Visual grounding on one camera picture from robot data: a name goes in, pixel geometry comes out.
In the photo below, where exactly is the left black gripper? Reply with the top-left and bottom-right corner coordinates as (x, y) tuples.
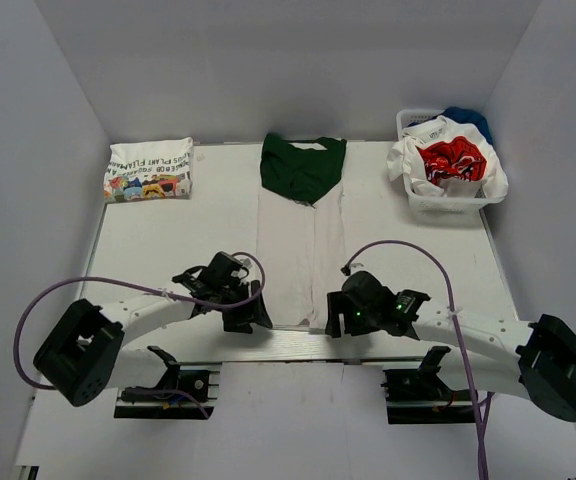
(214, 279), (272, 334)

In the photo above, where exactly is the white green raglan t-shirt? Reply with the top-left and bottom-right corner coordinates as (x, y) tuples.
(257, 133), (347, 333)

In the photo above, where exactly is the white red print t-shirt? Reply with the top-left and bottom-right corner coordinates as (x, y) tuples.
(386, 115), (508, 199)

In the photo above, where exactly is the blue t-shirt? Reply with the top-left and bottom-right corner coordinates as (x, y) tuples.
(442, 106), (494, 146)

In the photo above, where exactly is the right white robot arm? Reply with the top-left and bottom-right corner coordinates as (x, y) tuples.
(325, 271), (576, 423)

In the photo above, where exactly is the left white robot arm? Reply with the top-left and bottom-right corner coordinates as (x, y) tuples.
(33, 251), (273, 407)

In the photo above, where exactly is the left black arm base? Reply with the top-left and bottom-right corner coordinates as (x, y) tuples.
(109, 346), (221, 420)

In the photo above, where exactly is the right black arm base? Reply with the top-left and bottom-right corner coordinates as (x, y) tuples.
(381, 346), (475, 425)

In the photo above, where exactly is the white plastic basket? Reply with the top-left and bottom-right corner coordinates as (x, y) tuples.
(396, 109), (505, 213)

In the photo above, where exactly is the folded white cartoon t-shirt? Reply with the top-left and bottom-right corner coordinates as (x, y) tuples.
(103, 137), (194, 203)

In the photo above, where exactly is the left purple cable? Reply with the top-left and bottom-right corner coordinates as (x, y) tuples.
(13, 250), (268, 419)

